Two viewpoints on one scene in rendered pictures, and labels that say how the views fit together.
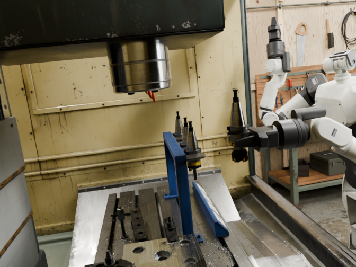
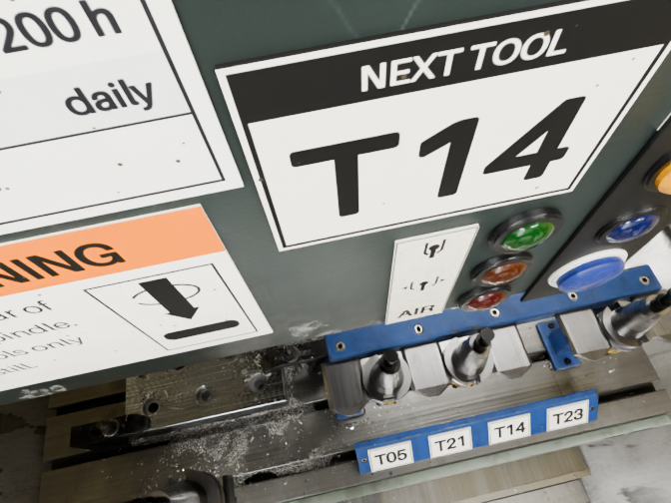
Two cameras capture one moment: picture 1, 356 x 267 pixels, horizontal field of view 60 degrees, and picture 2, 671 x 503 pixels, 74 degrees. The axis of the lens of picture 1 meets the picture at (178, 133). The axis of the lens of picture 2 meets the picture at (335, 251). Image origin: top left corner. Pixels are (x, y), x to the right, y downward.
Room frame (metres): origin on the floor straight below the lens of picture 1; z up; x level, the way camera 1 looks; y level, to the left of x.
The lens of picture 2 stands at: (1.04, -0.17, 1.82)
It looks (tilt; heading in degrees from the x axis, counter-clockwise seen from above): 62 degrees down; 91
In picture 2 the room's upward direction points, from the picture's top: 7 degrees counter-clockwise
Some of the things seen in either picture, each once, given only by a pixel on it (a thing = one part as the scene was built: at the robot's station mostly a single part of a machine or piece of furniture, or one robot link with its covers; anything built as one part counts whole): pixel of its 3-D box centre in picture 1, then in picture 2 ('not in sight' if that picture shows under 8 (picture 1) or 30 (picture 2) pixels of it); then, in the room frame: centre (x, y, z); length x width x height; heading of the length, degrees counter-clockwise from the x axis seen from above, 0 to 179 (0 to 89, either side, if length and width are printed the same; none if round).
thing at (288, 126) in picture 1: (271, 135); not in sight; (0.88, -0.27, 1.29); 0.13 x 0.12 x 0.10; 7
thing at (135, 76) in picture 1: (140, 67); not in sight; (0.84, 0.08, 1.52); 0.16 x 0.16 x 0.12
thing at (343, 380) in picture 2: (195, 156); (345, 387); (1.03, -0.05, 1.21); 0.07 x 0.05 x 0.01; 97
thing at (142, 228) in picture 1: (139, 229); not in sight; (1.09, 0.19, 0.93); 0.26 x 0.05 x 0.06; 12
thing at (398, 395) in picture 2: (193, 152); (385, 378); (1.09, -0.05, 1.21); 0.06 x 0.06 x 0.03
